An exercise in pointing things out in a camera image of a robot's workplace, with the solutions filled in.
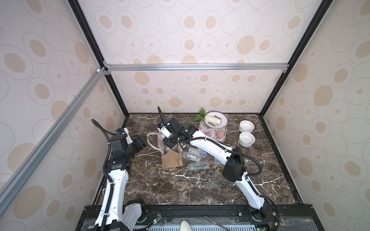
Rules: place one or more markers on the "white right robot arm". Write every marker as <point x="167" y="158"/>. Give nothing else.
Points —
<point x="238" y="167"/>

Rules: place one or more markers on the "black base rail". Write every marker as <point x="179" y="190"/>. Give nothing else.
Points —
<point x="230" y="217"/>

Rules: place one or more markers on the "white bowl front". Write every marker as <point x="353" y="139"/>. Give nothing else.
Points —
<point x="246" y="139"/>

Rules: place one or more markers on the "white radish with leaves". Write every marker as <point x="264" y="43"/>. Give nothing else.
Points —
<point x="206" y="118"/>

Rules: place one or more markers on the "round patterned plate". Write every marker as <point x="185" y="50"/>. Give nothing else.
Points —
<point x="223" y="117"/>

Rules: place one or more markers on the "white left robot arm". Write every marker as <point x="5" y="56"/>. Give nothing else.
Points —
<point x="114" y="214"/>

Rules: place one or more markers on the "patterned canvas tote bag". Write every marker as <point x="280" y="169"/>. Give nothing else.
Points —
<point x="171" y="158"/>

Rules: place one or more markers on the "silver aluminium crossbar rear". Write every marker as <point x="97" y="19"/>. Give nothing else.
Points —
<point x="196" y="67"/>

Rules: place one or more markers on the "white bowl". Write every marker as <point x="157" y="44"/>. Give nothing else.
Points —
<point x="246" y="139"/>
<point x="246" y="126"/>

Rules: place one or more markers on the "clear compass set case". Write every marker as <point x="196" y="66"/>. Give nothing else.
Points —
<point x="191" y="157"/>
<point x="197" y="152"/>
<point x="199" y="165"/>

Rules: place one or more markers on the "floral square plate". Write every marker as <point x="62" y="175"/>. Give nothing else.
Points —
<point x="217" y="133"/>

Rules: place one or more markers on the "black corner frame post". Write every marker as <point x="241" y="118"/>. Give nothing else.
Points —
<point x="77" y="10"/>
<point x="307" y="36"/>

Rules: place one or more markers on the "silver aluminium crossbar left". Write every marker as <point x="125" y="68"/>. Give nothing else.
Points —
<point x="27" y="168"/>

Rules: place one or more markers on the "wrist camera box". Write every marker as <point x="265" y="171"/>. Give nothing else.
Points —
<point x="125" y="132"/>
<point x="164" y="133"/>

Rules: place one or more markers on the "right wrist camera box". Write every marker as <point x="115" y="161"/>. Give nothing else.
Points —
<point x="164" y="133"/>

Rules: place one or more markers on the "silver aluminium crossbar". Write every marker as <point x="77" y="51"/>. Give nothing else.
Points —
<point x="196" y="67"/>
<point x="27" y="168"/>

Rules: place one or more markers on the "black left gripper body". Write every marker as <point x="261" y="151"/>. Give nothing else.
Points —
<point x="136" y="146"/>

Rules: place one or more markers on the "black corner frame post left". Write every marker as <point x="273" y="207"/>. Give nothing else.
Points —
<point x="77" y="10"/>

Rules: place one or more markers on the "black corner frame post right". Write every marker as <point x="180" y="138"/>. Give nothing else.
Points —
<point x="307" y="36"/>

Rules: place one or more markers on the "white bowl rear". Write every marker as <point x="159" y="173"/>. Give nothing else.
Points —
<point x="246" y="126"/>

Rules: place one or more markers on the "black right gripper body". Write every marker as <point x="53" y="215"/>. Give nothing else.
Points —
<point x="169" y="138"/>

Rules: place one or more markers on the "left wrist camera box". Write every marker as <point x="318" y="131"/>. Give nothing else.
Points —
<point x="125" y="132"/>

